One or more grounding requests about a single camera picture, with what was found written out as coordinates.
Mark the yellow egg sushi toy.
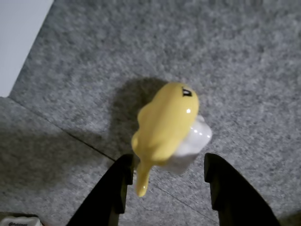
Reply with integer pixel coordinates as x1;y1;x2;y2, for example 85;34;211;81
131;81;213;198

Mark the white rectangular plate card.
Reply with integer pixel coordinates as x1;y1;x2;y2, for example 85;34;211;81
0;0;54;97

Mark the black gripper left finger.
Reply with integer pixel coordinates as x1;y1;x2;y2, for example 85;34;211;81
66;153;135;226

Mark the orange shrimp sushi toy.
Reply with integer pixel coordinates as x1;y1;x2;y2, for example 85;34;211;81
4;213;41;226

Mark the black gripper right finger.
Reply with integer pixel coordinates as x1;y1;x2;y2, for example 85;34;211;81
203;153;281;226

